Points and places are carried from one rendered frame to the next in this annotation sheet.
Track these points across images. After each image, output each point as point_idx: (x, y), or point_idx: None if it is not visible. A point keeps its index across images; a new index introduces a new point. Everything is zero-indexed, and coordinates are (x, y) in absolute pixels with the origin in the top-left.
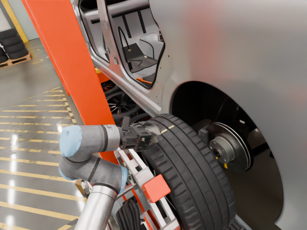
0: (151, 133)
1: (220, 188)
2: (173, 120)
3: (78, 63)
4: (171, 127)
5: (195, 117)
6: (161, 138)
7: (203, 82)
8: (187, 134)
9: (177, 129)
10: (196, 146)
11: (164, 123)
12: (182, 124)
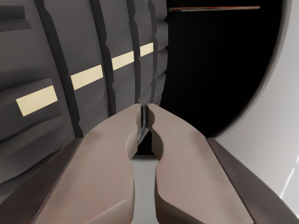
0: (131, 153)
1: None
2: (159, 9)
3: None
4: (146, 54)
5: None
6: (104, 110)
7: (283, 15)
8: (151, 102)
9: (151, 77)
10: (141, 136)
11: (137, 2)
12: (165, 58)
